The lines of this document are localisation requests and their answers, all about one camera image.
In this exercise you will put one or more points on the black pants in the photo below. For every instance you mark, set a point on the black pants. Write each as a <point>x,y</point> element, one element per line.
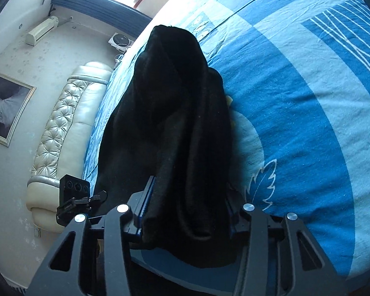
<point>172,135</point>

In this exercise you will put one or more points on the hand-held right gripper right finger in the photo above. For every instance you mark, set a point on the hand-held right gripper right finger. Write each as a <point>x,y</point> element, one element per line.
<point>249,225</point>

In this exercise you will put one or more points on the white air conditioner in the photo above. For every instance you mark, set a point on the white air conditioner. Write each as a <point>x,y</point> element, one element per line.
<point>41,30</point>

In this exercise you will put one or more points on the framed wall picture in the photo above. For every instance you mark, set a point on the framed wall picture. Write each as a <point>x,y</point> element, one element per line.
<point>6,108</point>

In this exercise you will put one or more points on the white fan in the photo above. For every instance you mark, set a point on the white fan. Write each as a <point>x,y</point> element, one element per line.
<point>121,41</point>

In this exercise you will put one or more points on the cream tufted leather headboard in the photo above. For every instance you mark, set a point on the cream tufted leather headboard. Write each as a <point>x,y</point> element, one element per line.
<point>67,129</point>

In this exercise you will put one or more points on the blue patterned bedsheet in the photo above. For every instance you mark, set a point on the blue patterned bedsheet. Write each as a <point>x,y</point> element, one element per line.
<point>296,98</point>

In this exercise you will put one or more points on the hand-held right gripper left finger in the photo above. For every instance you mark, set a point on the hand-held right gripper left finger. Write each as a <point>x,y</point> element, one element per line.
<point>140,211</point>

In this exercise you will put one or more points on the blue curtain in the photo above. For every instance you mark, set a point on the blue curtain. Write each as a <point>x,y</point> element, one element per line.
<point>104,6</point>

